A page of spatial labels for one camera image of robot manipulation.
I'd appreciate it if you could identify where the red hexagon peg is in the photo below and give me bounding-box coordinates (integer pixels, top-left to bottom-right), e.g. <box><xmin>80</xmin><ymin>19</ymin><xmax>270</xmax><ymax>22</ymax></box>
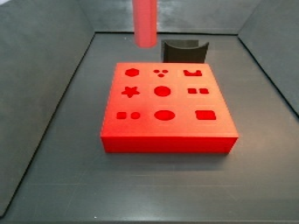
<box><xmin>132</xmin><ymin>0</ymin><xmax>158</xmax><ymax>48</ymax></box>

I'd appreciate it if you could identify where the red shape-sorting block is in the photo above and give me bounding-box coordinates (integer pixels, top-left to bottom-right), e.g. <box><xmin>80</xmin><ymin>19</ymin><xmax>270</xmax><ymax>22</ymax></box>
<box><xmin>100</xmin><ymin>62</ymin><xmax>239</xmax><ymax>153</ymax></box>

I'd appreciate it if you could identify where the black curved holder block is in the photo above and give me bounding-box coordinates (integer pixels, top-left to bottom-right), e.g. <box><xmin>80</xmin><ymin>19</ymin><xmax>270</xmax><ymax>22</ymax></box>
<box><xmin>162</xmin><ymin>39</ymin><xmax>210</xmax><ymax>63</ymax></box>

